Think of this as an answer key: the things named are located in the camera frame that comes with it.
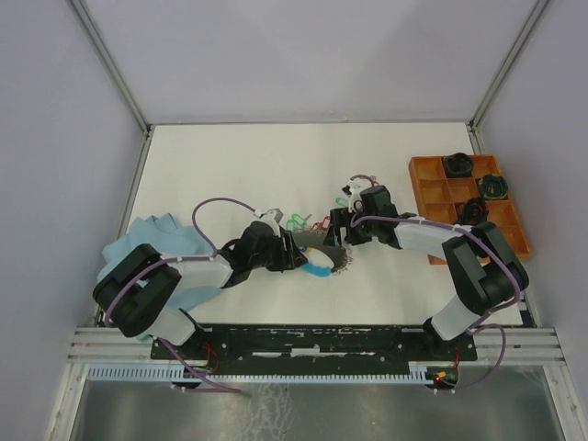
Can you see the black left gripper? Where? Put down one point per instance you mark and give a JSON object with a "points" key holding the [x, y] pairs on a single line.
{"points": [[288, 259]]}

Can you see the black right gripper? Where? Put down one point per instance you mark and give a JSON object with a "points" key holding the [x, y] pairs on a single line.
{"points": [[341, 218]]}

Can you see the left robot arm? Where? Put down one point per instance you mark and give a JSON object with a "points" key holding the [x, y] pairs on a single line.
{"points": [[136, 295]]}

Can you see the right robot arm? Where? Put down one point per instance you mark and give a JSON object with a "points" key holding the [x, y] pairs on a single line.
{"points": [[485, 272]]}

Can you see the green key tag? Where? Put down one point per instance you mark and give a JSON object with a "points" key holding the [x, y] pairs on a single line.
{"points": [[295, 221]]}

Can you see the red key tag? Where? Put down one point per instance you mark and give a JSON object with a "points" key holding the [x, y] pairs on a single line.
{"points": [[322, 225]]}

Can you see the wooden compartment tray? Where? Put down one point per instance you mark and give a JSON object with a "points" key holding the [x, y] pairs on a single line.
{"points": [[467, 189]]}

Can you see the light blue cloth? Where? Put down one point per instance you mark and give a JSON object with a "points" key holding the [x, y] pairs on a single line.
{"points": [[167, 236]]}

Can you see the black scrunchie top compartment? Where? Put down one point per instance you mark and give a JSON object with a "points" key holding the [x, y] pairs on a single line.
{"points": [[458, 165]]}

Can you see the black orange scrunchie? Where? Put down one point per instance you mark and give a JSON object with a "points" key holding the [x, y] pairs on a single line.
{"points": [[472, 212]]}

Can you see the green yellow scrunchie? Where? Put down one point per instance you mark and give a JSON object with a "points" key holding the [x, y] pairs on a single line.
{"points": [[493, 187]]}

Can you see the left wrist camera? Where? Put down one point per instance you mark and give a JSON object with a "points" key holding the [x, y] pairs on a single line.
{"points": [[272, 218]]}

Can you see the light blue handle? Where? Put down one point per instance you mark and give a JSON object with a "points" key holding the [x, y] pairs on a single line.
{"points": [[321, 269]]}

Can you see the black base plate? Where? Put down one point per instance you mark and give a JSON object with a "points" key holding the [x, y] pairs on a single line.
{"points": [[401, 343]]}

